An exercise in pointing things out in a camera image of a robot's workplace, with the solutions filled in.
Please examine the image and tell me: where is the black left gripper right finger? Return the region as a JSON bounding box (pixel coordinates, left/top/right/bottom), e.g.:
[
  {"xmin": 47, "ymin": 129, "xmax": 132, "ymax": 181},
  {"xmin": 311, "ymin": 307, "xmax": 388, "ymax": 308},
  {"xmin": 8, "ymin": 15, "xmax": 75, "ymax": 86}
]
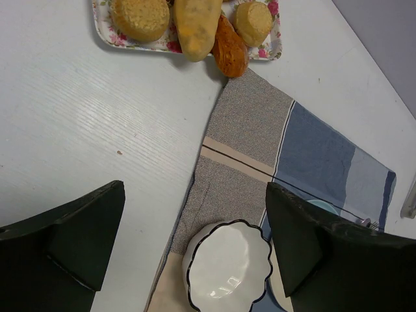
[{"xmin": 266, "ymin": 183, "xmax": 415, "ymax": 311}]

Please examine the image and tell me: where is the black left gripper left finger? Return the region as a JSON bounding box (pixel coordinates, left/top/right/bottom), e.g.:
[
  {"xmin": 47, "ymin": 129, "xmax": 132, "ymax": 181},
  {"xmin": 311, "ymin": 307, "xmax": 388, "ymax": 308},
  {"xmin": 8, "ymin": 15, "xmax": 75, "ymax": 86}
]
[{"xmin": 1, "ymin": 181, "xmax": 125, "ymax": 311}]

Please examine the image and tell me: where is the long yellow bread roll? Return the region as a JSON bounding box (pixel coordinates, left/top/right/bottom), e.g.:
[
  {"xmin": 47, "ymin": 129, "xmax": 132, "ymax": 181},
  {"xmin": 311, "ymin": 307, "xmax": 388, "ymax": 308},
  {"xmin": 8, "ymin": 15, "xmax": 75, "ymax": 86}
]
[{"xmin": 173, "ymin": 0, "xmax": 222, "ymax": 62}]

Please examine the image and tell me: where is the dark orange bread roll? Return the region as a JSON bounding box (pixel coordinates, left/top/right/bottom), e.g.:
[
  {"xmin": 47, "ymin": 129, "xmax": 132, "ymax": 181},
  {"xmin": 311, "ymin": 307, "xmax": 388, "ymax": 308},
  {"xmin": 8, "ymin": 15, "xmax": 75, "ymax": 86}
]
[{"xmin": 211, "ymin": 15, "xmax": 249, "ymax": 78}]

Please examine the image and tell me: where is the blue beige round plate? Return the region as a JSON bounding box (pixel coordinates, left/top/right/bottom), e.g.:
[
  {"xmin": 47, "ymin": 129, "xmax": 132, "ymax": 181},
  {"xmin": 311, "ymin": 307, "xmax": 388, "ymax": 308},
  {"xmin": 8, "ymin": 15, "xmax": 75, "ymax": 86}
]
[{"xmin": 307, "ymin": 200, "xmax": 339, "ymax": 216}]

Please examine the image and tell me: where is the white scalloped bowl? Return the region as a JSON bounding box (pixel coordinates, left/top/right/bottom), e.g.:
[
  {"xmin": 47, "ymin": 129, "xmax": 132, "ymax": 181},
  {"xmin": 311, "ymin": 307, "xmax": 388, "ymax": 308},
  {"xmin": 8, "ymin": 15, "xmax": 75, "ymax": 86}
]
[{"xmin": 182, "ymin": 219, "xmax": 273, "ymax": 311}]

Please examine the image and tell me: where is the blue beige checked placemat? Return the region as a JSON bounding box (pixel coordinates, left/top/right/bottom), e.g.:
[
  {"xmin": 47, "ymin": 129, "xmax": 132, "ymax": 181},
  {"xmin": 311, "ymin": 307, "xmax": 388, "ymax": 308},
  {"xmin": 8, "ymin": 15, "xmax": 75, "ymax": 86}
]
[{"xmin": 146, "ymin": 70, "xmax": 396, "ymax": 311}]

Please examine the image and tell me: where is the small round yellow bun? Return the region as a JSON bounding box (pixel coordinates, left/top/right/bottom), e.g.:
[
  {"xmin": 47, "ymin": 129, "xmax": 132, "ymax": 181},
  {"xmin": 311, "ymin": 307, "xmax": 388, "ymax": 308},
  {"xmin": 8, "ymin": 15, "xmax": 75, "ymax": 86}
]
[{"xmin": 234, "ymin": 1, "xmax": 273, "ymax": 47}]

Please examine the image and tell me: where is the round crumb-topped bun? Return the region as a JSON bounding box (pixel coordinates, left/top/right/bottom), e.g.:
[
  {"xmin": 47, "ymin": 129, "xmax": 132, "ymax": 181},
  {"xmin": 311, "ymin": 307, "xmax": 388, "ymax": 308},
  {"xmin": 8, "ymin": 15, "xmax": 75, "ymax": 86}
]
[{"xmin": 110, "ymin": 0, "xmax": 170, "ymax": 43}]

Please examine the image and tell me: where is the fork with green handle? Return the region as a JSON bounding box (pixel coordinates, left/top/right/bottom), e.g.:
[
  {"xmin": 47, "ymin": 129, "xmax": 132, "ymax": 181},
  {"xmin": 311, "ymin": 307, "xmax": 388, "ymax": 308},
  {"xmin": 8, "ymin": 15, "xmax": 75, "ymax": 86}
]
[{"xmin": 357, "ymin": 218, "xmax": 380, "ymax": 231}]

